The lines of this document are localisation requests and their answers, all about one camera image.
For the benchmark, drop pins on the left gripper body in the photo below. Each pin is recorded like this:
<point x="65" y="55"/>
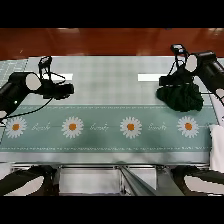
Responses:
<point x="58" y="90"/>

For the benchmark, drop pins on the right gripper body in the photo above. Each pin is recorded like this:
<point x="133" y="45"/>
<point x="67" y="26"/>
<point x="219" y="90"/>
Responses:
<point x="175" y="80"/>

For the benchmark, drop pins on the dark green T-shirt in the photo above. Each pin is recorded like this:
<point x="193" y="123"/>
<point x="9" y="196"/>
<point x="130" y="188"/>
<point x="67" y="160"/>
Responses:
<point x="181" y="98"/>

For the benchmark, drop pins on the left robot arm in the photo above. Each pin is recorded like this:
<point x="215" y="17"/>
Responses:
<point x="16" y="87"/>

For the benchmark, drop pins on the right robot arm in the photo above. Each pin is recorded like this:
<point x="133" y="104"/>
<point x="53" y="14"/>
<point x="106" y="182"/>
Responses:
<point x="209" y="66"/>

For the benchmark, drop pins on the white garment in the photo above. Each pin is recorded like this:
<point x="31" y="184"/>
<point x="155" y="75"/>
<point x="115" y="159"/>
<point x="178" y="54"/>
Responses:
<point x="217" y="146"/>

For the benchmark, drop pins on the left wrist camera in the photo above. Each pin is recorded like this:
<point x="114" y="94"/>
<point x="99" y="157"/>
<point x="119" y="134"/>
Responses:
<point x="45" y="62"/>

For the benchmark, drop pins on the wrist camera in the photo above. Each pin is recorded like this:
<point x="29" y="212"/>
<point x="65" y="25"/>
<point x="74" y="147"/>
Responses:
<point x="45" y="62"/>
<point x="179" y="49"/>

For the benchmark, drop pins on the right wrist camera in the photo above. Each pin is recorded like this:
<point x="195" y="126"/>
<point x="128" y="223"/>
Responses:
<point x="179" y="49"/>

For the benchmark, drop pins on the silver frame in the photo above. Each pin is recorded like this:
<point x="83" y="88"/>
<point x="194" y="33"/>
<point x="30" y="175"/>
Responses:
<point x="141" y="187"/>

